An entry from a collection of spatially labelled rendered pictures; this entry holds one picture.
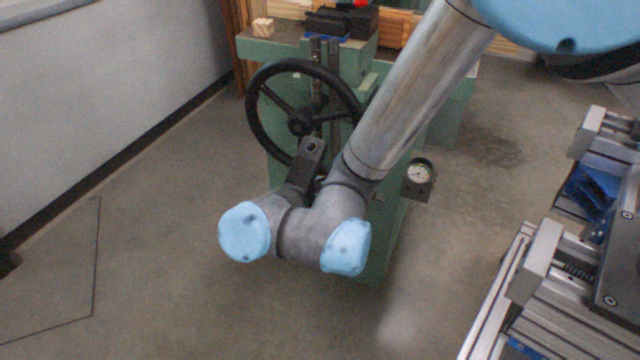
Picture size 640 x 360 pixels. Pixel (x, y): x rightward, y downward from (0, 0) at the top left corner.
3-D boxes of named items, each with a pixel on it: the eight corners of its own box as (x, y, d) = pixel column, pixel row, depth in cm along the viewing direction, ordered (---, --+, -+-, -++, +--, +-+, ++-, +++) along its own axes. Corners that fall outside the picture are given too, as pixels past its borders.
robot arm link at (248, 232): (266, 274, 46) (209, 258, 48) (299, 246, 56) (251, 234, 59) (271, 215, 44) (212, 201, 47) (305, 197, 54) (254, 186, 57)
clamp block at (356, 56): (297, 77, 83) (296, 38, 77) (320, 55, 92) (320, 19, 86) (359, 89, 79) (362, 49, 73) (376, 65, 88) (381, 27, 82)
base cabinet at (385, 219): (275, 253, 152) (257, 104, 105) (327, 170, 192) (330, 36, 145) (380, 291, 139) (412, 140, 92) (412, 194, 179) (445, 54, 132)
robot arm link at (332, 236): (380, 191, 49) (305, 177, 53) (357, 255, 42) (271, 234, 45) (378, 230, 55) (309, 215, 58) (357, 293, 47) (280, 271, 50)
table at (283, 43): (216, 72, 92) (211, 49, 88) (273, 32, 113) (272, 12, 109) (465, 125, 74) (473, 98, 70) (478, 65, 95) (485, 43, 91)
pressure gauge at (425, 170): (402, 185, 94) (408, 160, 89) (406, 176, 97) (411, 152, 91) (427, 191, 92) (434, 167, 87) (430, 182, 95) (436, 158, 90)
